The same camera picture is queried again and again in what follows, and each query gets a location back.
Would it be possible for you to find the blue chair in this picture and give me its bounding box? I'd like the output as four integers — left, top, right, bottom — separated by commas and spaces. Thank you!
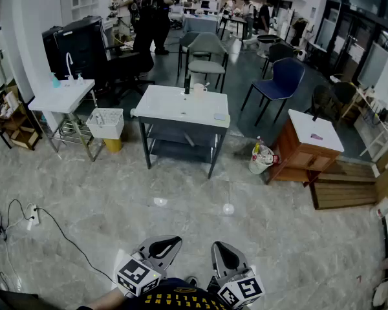
241, 57, 307, 127

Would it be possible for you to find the person's dark printed jersey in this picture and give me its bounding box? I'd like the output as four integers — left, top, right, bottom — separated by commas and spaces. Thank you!
76, 278, 246, 310

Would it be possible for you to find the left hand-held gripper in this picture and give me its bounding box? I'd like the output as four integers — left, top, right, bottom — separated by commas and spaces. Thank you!
115, 235, 183, 298

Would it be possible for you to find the black shell chair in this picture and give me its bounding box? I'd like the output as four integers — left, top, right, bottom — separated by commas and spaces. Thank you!
261, 42, 295, 79

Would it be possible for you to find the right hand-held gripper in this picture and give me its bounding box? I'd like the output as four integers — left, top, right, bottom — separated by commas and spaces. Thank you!
211, 241, 266, 310

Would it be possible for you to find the black office chair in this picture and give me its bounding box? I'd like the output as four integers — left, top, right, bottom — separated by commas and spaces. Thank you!
105, 24, 156, 107

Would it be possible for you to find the white power strip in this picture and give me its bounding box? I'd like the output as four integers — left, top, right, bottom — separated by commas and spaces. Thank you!
25, 204, 41, 231

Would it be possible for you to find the round black table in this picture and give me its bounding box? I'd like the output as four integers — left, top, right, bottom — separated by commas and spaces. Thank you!
257, 34, 281, 57

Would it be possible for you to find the white perforated plastic basket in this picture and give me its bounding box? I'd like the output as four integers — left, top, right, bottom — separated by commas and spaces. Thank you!
85, 107, 125, 140

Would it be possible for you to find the plastic bag with bottles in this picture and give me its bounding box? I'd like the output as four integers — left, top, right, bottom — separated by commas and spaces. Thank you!
248, 143, 275, 176

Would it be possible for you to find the black floor cable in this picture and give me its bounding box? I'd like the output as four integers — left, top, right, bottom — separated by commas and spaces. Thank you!
35, 207, 117, 284

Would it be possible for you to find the wooden pallet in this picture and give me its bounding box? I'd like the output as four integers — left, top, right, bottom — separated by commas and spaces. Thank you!
308, 160, 378, 210

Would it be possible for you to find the black cabinet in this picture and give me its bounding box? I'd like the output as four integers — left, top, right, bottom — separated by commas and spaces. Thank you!
41, 15, 109, 92

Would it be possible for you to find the white gooseneck faucet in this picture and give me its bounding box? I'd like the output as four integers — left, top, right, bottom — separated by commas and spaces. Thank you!
65, 52, 75, 79

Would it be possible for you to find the yellow bucket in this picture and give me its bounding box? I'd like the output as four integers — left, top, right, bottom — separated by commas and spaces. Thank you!
102, 137, 123, 154

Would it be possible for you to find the person's left forearm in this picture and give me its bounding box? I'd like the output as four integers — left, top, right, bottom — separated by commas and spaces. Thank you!
79, 287, 130, 310

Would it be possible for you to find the dark brown chair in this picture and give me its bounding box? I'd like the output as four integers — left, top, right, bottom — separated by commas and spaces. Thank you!
305, 84, 336, 122
331, 81, 358, 119

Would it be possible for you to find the table with grey cloth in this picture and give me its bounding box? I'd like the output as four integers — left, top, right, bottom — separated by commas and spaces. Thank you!
182, 13, 221, 35

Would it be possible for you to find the grey chair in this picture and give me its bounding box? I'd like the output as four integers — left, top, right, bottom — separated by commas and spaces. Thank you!
177, 30, 201, 77
184, 32, 230, 93

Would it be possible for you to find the brown wooden cabinet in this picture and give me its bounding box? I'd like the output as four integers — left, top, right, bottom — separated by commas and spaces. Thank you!
266, 118, 342, 185

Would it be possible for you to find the wooden shelf rack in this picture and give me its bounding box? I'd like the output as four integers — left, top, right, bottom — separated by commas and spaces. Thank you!
0, 85, 43, 151

